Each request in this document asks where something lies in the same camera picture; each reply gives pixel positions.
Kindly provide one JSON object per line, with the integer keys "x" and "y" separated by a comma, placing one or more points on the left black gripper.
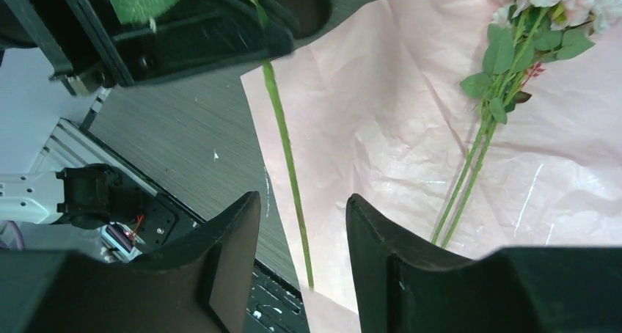
{"x": 75, "y": 36}

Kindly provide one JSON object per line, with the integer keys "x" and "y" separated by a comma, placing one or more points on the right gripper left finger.
{"x": 199, "y": 282}

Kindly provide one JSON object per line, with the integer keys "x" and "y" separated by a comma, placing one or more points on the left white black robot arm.
{"x": 36, "y": 198}

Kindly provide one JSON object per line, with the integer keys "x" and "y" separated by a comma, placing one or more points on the pink rose stems bunch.
{"x": 522, "y": 36}

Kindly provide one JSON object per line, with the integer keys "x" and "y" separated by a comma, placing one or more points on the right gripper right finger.
{"x": 404, "y": 283}

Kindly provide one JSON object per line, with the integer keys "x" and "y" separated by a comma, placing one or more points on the black conical vase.
{"x": 311, "y": 15}

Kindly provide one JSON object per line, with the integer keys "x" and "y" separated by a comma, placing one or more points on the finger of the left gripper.
{"x": 193, "y": 37}

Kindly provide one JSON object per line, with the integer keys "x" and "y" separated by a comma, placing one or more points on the pink paper bouquet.
{"x": 374, "y": 107}

